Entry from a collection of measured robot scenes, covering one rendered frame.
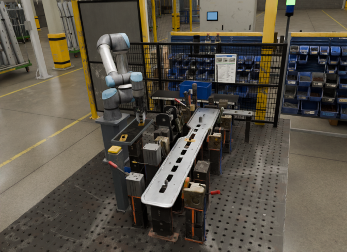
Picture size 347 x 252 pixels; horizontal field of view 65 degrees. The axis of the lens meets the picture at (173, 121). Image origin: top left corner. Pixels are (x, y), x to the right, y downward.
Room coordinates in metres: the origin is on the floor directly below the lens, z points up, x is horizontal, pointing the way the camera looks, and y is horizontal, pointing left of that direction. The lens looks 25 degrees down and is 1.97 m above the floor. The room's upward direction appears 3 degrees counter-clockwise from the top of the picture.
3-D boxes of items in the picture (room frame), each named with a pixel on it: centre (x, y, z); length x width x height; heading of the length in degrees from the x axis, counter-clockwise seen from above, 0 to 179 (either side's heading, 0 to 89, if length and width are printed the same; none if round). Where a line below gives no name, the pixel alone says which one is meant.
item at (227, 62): (2.70, -0.55, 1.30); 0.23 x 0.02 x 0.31; 71
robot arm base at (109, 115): (2.04, 0.49, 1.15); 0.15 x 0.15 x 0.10
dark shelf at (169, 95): (2.69, -0.23, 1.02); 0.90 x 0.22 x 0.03; 71
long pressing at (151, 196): (1.75, -0.12, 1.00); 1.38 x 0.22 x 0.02; 161
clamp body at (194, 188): (1.16, -0.10, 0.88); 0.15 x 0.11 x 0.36; 71
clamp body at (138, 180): (1.27, 0.23, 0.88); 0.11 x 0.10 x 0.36; 71
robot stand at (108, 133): (2.04, 0.49, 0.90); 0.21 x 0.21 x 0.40; 66
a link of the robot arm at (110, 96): (2.05, 0.49, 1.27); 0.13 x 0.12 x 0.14; 112
